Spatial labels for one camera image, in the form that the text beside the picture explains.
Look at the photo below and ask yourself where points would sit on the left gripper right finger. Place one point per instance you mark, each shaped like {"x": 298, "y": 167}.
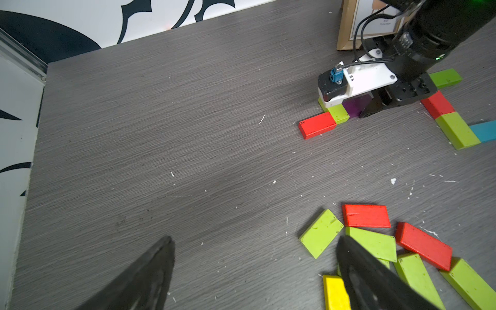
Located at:
{"x": 369, "y": 284}

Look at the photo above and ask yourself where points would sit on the lime block pair centre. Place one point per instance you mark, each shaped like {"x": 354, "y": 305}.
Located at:
{"x": 382, "y": 247}

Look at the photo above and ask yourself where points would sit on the yellow block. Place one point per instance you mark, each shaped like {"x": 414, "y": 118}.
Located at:
{"x": 335, "y": 294}

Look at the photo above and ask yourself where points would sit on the lime block bottom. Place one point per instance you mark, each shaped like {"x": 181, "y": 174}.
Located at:
{"x": 469, "y": 285}

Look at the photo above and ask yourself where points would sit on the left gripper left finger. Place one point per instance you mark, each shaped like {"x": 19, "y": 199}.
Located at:
{"x": 143, "y": 285}

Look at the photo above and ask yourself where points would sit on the purple block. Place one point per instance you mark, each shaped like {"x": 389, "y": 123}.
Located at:
{"x": 355, "y": 106}

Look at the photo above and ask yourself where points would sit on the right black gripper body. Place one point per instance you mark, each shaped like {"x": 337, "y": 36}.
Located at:
{"x": 399, "y": 94}

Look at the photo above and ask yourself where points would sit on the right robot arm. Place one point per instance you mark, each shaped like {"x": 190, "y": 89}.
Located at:
{"x": 434, "y": 31}

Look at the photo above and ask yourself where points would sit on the dark green block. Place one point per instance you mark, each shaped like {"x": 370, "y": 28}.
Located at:
{"x": 446, "y": 78}

